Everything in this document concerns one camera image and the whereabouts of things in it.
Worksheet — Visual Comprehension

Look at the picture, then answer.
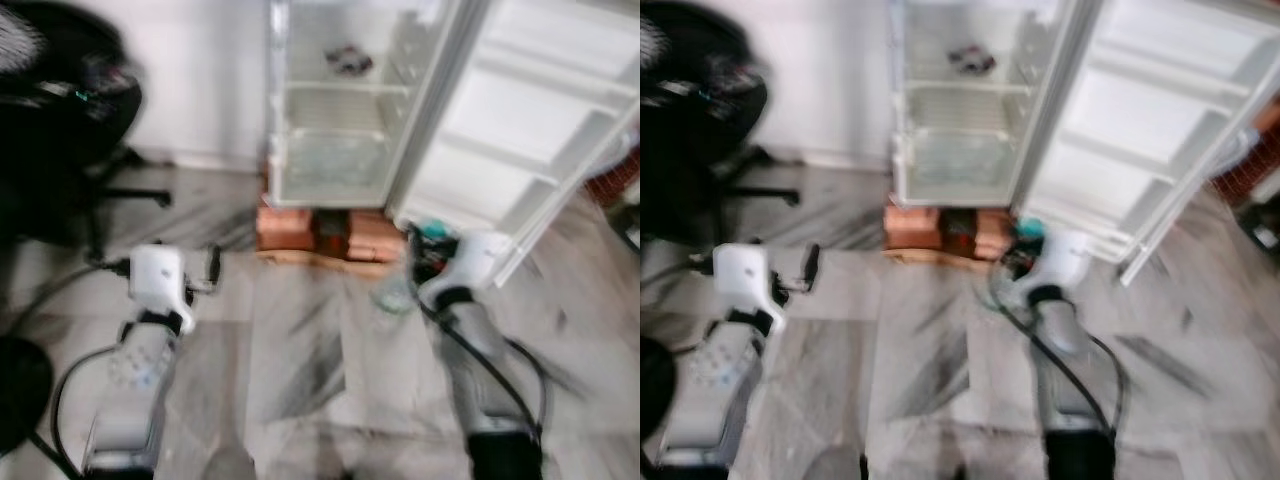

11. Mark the black office chair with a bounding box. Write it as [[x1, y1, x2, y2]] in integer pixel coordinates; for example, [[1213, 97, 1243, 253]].
[[640, 0, 803, 249], [0, 0, 173, 263]]

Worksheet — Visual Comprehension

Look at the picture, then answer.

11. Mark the black round base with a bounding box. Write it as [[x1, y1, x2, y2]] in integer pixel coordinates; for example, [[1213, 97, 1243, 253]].
[[0, 334, 54, 457]]

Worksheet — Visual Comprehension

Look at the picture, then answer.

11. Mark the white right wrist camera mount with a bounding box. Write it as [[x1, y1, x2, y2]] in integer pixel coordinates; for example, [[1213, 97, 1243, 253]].
[[1028, 229, 1098, 303], [438, 231, 513, 303]]

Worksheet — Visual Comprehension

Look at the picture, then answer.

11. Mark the clear bottle with teal cap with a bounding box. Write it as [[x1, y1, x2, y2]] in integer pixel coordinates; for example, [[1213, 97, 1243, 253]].
[[984, 217, 1047, 313], [369, 221, 452, 317]]

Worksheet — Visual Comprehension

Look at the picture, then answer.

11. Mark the clear crisper drawer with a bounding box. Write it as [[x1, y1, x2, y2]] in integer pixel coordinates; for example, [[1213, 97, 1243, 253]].
[[274, 129, 393, 203], [897, 129, 1017, 203]]

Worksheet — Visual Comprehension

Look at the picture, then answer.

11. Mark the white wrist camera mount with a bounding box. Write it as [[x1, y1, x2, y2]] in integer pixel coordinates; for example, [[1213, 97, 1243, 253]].
[[1028, 229, 1098, 303], [438, 231, 513, 303], [712, 242, 787, 333], [127, 242, 197, 337]]

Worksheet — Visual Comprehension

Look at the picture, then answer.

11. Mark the dark packet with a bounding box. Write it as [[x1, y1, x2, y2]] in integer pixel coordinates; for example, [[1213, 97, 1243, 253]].
[[324, 44, 374, 78], [947, 44, 997, 78]]

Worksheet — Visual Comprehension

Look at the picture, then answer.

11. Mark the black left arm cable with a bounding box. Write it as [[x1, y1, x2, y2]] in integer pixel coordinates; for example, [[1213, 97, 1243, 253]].
[[0, 254, 133, 477], [640, 254, 717, 301]]

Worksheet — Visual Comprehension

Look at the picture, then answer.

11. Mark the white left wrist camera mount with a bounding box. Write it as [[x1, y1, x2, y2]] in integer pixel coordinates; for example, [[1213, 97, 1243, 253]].
[[712, 242, 787, 333], [127, 242, 197, 337]]

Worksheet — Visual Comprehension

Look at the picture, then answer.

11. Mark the white fridge door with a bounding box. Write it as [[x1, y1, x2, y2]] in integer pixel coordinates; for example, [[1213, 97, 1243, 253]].
[[385, 0, 641, 288], [1008, 0, 1280, 288]]

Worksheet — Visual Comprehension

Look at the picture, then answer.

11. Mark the red brick fridge base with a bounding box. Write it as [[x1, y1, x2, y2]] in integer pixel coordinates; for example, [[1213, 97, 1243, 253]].
[[881, 196, 1023, 268], [254, 195, 413, 278]]

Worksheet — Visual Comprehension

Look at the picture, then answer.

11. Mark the white fridge body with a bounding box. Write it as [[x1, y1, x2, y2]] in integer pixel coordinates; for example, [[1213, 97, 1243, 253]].
[[264, 0, 443, 210], [887, 0, 1067, 210]]

